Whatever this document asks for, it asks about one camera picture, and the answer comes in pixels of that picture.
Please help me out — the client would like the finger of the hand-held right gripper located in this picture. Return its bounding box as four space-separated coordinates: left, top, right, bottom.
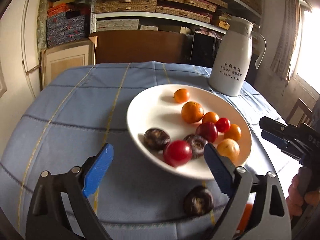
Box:
259 116 291 133
261 130 289 153

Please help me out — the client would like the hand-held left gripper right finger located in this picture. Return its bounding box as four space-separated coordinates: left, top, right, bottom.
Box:
204 143 293 240

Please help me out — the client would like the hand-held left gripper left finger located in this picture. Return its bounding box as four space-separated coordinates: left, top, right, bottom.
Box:
25 142 114 240

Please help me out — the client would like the yellow plum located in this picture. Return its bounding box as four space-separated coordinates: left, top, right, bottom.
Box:
216 138 240 163

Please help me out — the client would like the dark water chestnut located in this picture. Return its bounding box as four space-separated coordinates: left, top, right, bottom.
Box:
183 185 215 216
143 128 171 151
183 134 209 160

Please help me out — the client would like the smooth orange plum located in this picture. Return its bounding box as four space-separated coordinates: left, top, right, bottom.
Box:
224 124 242 141

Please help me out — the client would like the dark red plum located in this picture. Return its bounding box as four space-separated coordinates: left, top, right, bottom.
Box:
196 122 218 143

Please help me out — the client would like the small red tomato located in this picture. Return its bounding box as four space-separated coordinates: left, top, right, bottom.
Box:
215 117 231 133

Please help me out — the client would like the large orange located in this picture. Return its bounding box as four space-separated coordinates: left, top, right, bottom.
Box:
236 202 253 232

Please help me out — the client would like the small mandarin orange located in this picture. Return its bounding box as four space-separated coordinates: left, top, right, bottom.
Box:
173 88 190 103

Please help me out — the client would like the white plate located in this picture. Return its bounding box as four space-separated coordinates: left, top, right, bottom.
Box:
127 84 252 180

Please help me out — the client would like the person's right hand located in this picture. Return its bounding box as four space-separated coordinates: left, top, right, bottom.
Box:
285 167 320 217

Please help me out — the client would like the wooden chair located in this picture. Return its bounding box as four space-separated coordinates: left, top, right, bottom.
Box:
285 97 313 128

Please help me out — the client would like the blue checked tablecloth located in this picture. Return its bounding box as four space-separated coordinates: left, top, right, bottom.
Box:
0 61 303 240

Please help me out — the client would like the white thermos jug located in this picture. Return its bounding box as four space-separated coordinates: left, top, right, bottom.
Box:
208 16 267 97

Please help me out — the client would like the bright window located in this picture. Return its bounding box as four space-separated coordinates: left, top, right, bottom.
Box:
295 5 320 80

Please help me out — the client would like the beige curtain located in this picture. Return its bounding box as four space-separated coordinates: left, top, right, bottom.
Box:
271 0 303 80

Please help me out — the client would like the framed wooden panel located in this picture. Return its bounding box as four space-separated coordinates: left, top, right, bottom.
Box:
41 41 95 88

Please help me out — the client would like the stack of blue patterned boxes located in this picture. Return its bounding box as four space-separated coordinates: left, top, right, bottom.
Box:
46 15 87 48

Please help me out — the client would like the white door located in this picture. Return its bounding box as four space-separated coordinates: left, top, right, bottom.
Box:
21 0 42 98

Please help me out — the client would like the white metal shelf rack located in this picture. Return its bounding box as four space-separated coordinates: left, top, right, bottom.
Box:
90 0 264 34

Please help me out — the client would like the stack of woven flat boxes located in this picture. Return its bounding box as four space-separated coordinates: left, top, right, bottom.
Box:
94 0 263 30

